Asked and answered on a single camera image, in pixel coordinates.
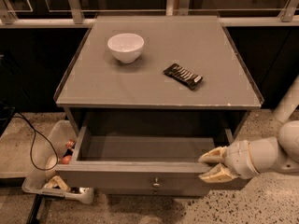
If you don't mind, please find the grey bottom drawer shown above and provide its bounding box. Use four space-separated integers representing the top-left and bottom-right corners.
101 189 208 197

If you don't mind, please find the black snack bar wrapper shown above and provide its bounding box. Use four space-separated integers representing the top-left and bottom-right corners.
164 63 203 91

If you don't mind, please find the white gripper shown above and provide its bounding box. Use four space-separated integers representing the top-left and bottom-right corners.
198 140 259 183

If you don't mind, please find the grey top drawer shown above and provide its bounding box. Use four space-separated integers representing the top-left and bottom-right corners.
57 126 248 191

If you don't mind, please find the red apple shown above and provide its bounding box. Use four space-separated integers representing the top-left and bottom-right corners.
60 155 72 164

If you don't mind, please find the clear plastic bin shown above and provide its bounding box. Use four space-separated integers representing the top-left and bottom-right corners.
22 120 94 204

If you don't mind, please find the white ceramic bowl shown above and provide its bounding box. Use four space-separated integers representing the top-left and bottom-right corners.
107 33 145 63

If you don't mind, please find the black cable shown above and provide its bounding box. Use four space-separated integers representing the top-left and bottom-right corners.
0 105 60 172

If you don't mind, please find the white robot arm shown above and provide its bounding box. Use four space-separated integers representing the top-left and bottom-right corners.
198 76 299 183

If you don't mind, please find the metal railing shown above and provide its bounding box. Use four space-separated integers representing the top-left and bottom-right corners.
1 0 299 28

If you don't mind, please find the grey drawer cabinet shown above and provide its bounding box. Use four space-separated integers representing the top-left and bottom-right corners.
53 15 264 198

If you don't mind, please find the yellow crumpled bag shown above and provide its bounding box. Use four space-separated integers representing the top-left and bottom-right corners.
44 175 70 191

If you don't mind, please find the grey drawer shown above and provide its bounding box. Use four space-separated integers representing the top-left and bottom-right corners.
101 189 208 197
57 126 248 191

